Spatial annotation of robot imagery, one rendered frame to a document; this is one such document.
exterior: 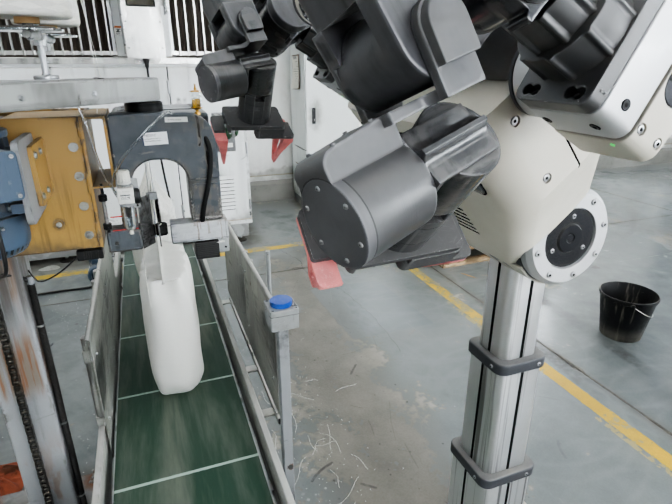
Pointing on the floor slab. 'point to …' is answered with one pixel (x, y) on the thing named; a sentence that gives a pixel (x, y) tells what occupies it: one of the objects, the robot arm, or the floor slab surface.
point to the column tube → (27, 361)
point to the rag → (10, 479)
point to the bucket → (625, 310)
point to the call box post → (285, 406)
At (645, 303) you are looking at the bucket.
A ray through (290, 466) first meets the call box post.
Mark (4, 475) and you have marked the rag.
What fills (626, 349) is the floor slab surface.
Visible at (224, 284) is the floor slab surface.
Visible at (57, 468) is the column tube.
